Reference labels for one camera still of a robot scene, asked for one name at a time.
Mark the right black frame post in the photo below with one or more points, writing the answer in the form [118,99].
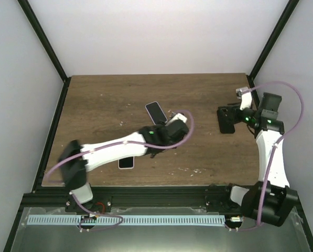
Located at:
[278,28]

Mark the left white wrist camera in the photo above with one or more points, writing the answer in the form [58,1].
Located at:
[176,116]

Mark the black frame post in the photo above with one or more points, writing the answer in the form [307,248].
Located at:
[278,28]
[34,22]

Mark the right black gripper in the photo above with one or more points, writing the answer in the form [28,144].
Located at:
[235,117]

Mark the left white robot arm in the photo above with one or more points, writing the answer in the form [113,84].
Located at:
[77,160]

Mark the light blue slotted cable duct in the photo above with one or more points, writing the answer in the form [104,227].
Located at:
[128,220]

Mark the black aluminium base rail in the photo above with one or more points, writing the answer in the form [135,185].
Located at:
[215,198]

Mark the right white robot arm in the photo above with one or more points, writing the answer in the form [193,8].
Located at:
[270,199]

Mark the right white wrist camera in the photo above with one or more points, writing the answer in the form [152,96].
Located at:
[244,94]

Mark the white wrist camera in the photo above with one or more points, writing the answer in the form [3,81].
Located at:
[176,116]
[244,94]

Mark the black phone case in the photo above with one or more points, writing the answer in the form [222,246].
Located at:
[225,121]

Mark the phone in lilac case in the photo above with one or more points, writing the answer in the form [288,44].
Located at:
[155,112]

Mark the phone in pink case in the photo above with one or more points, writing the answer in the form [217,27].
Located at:
[126,163]

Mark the left black frame post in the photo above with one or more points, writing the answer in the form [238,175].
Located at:
[34,22]

